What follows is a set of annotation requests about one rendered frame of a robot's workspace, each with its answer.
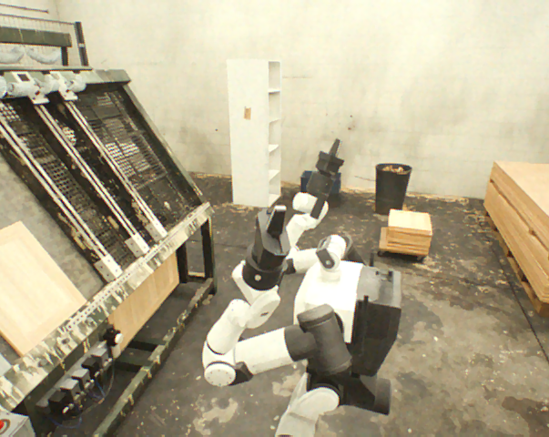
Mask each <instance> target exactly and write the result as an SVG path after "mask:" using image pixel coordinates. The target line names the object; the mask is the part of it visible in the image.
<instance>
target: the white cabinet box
mask: <svg viewBox="0 0 549 437"><path fill-rule="evenodd" d="M226 62H227V82H229V123H230V143H231V163H232V184H233V204H235V205H243V206H252V207H260V208H270V207H271V205H272V204H273V203H274V202H275V201H276V199H277V198H278V197H279V196H280V116H281V60H268V59H254V60H226Z"/></svg>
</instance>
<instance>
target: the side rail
mask: <svg viewBox="0 0 549 437"><path fill-rule="evenodd" d="M118 90H119V92H120V93H121V95H123V96H124V99H125V100H126V101H127V102H128V104H129V105H130V107H131V108H132V110H133V111H134V113H135V114H136V116H137V119H138V120H139V121H140V123H141V124H142V126H144V127H145V129H146V130H147V132H148V133H149V135H150V136H151V137H152V138H153V141H154V142H155V144H156V145H157V147H158V149H159V150H160V151H161V153H162V154H163V156H165V157H166V159H167V161H168V163H169V165H170V166H171V167H172V168H173V169H174V171H175V172H176V174H177V175H178V177H179V179H180V181H181V182H182V184H183V185H184V187H186V188H187V190H188V192H189V193H190V195H191V196H192V197H193V199H195V202H196V203H197V205H198V206H200V205H201V204H204V203H206V202H207V200H206V198H204V197H203V195H202V194H201V192H200V191H199V189H198V187H197V186H196V184H195V183H194V181H193V179H192V178H191V176H190V175H189V173H188V172H187V171H186V169H185V168H183V166H182V165H181V163H180V162H179V160H178V157H177V156H176V154H175V153H174V152H173V150H172V149H171V147H170V146H169V144H168V142H167V141H166V139H165V138H163V136H162V135H161V133H160V132H159V130H158V128H157V127H156V126H155V124H154V123H153V121H152V120H151V118H150V116H149V114H148V113H147V111H146V109H145V108H144V107H142V106H141V104H140V103H139V101H138V100H137V98H136V96H135V94H134V93H133V91H132V90H131V88H130V87H129V85H124V86H123V85H121V87H119V88H118ZM125 100H124V102H126V101H125ZM121 102H123V101H121ZM121 102H120V101H119V103H121ZM124 102H123V103H124ZM137 119H136V120H137ZM134 120H135V119H134ZM134 120H133V119H132V121H134ZM136 120H135V121H136ZM154 152H155V153H156V152H158V151H154ZM178 177H177V178H178ZM177 178H176V179H177ZM178 182H179V180H178Z"/></svg>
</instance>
